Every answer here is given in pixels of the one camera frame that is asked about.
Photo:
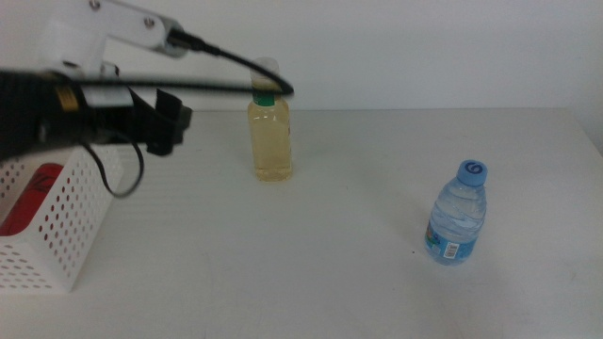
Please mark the yellow tea bottle clear cap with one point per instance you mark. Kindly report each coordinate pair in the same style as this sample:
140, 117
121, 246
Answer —
271, 141

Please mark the clear water bottle blue cap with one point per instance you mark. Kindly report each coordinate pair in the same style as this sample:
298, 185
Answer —
457, 216

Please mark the red soda can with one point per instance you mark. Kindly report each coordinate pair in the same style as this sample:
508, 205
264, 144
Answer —
33, 198

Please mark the white perforated plastic basket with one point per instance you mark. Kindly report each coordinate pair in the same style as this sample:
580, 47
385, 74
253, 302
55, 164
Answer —
52, 263

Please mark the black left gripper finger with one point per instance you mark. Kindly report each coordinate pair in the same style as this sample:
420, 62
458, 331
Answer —
162, 140
174, 113

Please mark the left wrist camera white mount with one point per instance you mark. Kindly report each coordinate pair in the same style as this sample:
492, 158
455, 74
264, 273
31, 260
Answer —
127, 19

